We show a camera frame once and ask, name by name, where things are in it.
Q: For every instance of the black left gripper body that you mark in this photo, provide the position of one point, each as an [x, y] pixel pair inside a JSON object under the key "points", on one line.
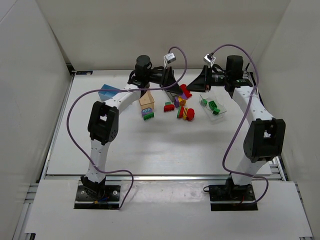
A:
{"points": [[165, 76]]}

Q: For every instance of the green printed lego brick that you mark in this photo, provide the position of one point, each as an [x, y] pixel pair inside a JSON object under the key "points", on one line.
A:
{"points": [[212, 105]]}

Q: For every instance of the green lego plate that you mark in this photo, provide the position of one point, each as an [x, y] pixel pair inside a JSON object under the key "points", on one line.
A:
{"points": [[148, 116]]}

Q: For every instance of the clear transparent container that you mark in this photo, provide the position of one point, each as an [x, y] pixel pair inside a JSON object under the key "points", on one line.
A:
{"points": [[203, 101]]}

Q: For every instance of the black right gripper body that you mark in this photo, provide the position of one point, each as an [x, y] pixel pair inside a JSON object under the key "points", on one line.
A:
{"points": [[207, 78]]}

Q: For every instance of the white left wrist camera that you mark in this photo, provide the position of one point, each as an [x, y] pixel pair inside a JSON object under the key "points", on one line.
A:
{"points": [[168, 59]]}

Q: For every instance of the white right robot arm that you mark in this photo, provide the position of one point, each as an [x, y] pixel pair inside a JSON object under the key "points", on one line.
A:
{"points": [[238, 178]]}

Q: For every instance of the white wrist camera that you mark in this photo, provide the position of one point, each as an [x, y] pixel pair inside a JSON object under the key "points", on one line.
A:
{"points": [[209, 59], [168, 59]]}

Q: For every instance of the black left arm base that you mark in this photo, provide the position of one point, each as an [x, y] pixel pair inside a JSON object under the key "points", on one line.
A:
{"points": [[106, 199]]}

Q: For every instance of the aluminium table edge rail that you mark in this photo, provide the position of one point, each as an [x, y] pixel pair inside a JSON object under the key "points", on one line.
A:
{"points": [[113, 177]]}

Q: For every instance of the small green lego brick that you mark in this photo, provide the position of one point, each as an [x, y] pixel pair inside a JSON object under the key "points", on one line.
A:
{"points": [[216, 111]]}

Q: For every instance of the purple orange lego piece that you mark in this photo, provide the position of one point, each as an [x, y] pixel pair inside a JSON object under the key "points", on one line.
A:
{"points": [[179, 102]]}

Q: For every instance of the right aluminium frame rail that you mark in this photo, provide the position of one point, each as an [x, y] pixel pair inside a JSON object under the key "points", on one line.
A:
{"points": [[275, 170]]}

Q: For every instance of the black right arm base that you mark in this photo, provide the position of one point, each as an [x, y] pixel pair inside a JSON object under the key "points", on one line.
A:
{"points": [[223, 199]]}

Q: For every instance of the blue rectangular container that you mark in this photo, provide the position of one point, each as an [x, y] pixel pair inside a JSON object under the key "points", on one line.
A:
{"points": [[107, 92]]}

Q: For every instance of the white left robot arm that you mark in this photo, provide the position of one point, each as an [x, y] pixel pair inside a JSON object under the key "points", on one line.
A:
{"points": [[103, 125]]}

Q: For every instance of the red arched lego brick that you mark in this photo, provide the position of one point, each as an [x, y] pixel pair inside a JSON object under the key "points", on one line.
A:
{"points": [[169, 107]]}

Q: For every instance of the red yellow green lego stack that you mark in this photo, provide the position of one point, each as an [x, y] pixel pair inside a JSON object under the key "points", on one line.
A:
{"points": [[185, 113]]}

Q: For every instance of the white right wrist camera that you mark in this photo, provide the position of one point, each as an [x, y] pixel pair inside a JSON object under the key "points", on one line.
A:
{"points": [[209, 59]]}

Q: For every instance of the purple lego piece with flower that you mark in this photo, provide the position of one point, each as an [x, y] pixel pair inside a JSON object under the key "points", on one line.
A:
{"points": [[146, 111]]}

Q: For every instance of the grey transparent container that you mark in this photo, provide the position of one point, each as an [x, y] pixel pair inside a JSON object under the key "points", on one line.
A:
{"points": [[172, 96]]}

